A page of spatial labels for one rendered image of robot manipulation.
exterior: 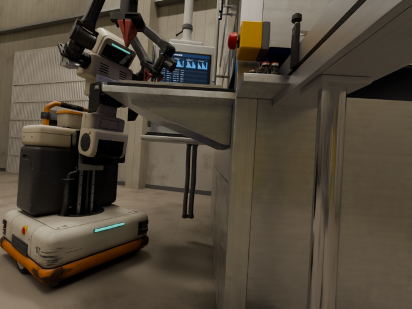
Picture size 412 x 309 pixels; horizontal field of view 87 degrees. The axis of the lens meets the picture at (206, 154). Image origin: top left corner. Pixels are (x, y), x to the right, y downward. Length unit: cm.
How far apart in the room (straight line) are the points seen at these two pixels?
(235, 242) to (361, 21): 56
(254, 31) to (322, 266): 54
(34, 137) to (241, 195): 124
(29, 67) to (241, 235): 710
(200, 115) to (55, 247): 93
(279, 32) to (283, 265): 68
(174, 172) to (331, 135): 385
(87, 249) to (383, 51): 136
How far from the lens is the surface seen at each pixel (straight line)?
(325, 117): 48
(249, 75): 53
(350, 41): 37
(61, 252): 132
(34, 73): 718
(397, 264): 88
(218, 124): 74
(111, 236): 144
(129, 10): 90
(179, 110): 75
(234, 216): 65
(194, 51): 184
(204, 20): 479
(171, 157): 423
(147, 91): 70
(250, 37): 62
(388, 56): 43
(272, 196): 66
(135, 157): 436
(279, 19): 77
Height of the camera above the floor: 68
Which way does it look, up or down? 1 degrees up
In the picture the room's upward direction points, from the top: 4 degrees clockwise
